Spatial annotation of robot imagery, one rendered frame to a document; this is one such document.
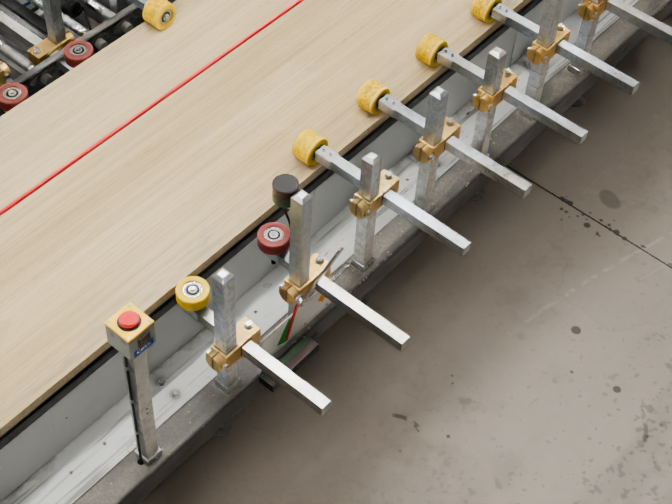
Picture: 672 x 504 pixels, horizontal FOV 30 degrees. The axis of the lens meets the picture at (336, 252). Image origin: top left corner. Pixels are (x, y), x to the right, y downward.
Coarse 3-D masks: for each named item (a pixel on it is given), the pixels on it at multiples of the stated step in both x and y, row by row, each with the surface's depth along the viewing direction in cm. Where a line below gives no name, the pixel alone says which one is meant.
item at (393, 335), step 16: (272, 256) 306; (288, 256) 304; (320, 288) 299; (336, 288) 298; (336, 304) 299; (352, 304) 296; (368, 320) 293; (384, 320) 293; (384, 336) 292; (400, 336) 290
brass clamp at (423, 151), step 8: (448, 128) 318; (456, 128) 318; (448, 136) 316; (456, 136) 320; (416, 144) 317; (424, 144) 314; (440, 144) 315; (416, 152) 316; (424, 152) 313; (432, 152) 314; (440, 152) 318; (424, 160) 315; (432, 160) 315
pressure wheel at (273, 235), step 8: (264, 224) 304; (272, 224) 304; (280, 224) 304; (264, 232) 302; (272, 232) 302; (280, 232) 303; (288, 232) 302; (264, 240) 301; (272, 240) 301; (280, 240) 301; (288, 240) 301; (264, 248) 301; (272, 248) 300; (280, 248) 301
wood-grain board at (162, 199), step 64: (192, 0) 356; (256, 0) 357; (320, 0) 358; (384, 0) 359; (448, 0) 360; (512, 0) 362; (128, 64) 338; (192, 64) 339; (256, 64) 340; (320, 64) 341; (384, 64) 342; (0, 128) 321; (64, 128) 322; (128, 128) 323; (192, 128) 324; (256, 128) 325; (320, 128) 326; (0, 192) 307; (64, 192) 308; (128, 192) 309; (192, 192) 310; (256, 192) 311; (0, 256) 295; (64, 256) 296; (128, 256) 297; (192, 256) 297; (0, 320) 283; (64, 320) 284; (0, 384) 273
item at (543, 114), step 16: (448, 48) 339; (448, 64) 337; (464, 64) 335; (480, 80) 333; (512, 96) 328; (528, 96) 328; (528, 112) 327; (544, 112) 325; (560, 128) 323; (576, 128) 321
